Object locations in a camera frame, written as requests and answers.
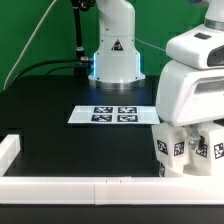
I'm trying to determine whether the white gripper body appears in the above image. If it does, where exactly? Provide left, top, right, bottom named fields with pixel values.
left=156, top=25, right=224, bottom=127

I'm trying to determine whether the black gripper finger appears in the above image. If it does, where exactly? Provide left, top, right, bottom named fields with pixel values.
left=187, top=123, right=204, bottom=150

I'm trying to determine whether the white round stool seat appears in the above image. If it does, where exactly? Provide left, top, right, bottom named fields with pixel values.
left=159, top=161, right=201, bottom=179

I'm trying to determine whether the white marker sheet with tags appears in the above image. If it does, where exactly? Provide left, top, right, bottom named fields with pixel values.
left=68, top=105, right=160, bottom=125

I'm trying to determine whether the black pole with cables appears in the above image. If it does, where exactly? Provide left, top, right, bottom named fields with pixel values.
left=4, top=0, right=96, bottom=88

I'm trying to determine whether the white cable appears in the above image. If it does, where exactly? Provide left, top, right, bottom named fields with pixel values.
left=2, top=0, right=58, bottom=93

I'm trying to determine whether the white U-shaped fence frame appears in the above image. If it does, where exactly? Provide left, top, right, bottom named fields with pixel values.
left=0, top=135, right=224, bottom=205

